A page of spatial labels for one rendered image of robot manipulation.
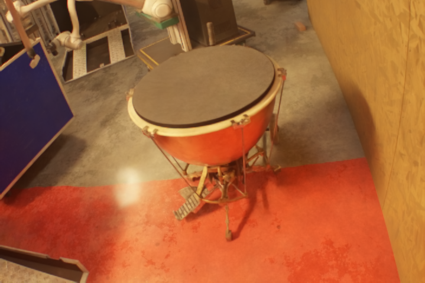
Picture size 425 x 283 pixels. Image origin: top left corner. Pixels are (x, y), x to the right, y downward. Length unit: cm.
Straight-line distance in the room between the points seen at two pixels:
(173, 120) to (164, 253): 86
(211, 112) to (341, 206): 98
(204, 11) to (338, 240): 203
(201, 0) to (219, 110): 166
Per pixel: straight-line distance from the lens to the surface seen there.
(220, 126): 133
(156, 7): 249
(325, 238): 188
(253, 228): 195
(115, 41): 460
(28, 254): 229
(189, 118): 138
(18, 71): 273
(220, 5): 300
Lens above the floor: 159
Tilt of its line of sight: 38 degrees down
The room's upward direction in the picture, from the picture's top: 15 degrees counter-clockwise
